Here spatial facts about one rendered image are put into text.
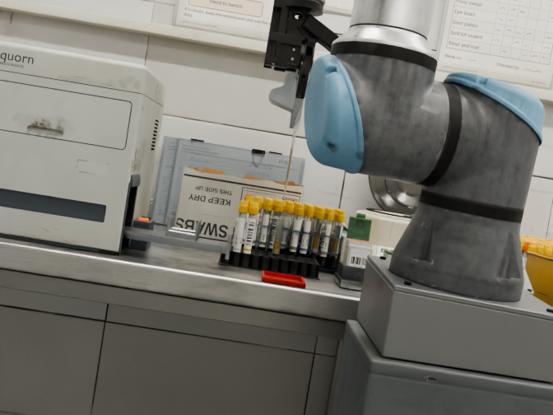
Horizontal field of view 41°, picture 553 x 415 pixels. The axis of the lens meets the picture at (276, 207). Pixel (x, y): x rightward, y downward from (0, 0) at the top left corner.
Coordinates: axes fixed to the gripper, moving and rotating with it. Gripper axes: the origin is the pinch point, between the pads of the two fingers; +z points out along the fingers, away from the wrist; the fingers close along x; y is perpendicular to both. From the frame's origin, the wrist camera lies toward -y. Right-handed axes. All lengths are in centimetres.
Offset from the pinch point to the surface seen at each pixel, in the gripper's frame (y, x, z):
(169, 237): 17.4, 11.3, 22.2
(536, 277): -46, 1, 20
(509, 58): -51, -50, -27
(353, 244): -12.2, 6.8, 19.0
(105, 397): 33, -52, 71
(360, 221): -13.4, 2.6, 15.2
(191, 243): 14.0, 11.6, 22.5
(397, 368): -11, 54, 27
